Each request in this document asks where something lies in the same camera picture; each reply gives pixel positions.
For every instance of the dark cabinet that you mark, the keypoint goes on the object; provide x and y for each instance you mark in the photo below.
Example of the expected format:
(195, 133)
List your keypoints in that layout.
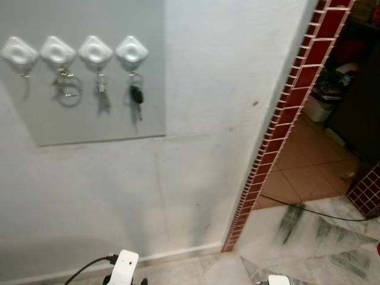
(359, 113)

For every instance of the small yellow item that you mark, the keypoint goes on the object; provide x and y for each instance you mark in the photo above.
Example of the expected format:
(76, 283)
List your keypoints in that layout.
(348, 176)

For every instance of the white plastic bin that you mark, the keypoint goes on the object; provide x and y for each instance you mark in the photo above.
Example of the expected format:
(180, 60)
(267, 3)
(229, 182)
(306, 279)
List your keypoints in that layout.
(319, 108)

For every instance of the red container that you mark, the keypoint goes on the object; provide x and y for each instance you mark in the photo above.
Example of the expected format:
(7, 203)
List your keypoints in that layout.
(350, 50)

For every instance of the red tiled doorway trim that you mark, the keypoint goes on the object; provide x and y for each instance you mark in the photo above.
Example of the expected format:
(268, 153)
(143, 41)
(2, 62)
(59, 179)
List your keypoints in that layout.
(297, 89)

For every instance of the silver key bunch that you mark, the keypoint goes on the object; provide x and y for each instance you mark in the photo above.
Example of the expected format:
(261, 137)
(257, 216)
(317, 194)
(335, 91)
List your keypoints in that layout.
(101, 89)

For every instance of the red tiled low wall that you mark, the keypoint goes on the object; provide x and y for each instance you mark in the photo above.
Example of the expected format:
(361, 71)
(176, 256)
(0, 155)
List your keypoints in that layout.
(367, 193)

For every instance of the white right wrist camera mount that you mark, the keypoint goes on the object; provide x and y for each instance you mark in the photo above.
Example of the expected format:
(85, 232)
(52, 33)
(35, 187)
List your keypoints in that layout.
(279, 279)

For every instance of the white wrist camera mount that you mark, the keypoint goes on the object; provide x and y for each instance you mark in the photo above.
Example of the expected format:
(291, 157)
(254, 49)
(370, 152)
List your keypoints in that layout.
(279, 279)
(126, 266)

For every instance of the white diamond wall hook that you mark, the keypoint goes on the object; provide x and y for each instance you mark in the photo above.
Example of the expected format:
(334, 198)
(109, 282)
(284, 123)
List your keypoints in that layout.
(19, 50)
(95, 50)
(57, 51)
(132, 50)

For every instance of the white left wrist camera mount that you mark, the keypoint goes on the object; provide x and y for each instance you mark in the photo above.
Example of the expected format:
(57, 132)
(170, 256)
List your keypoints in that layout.
(126, 266)

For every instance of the grey wall board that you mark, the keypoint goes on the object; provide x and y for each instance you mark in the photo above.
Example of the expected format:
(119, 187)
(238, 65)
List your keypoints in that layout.
(77, 127)

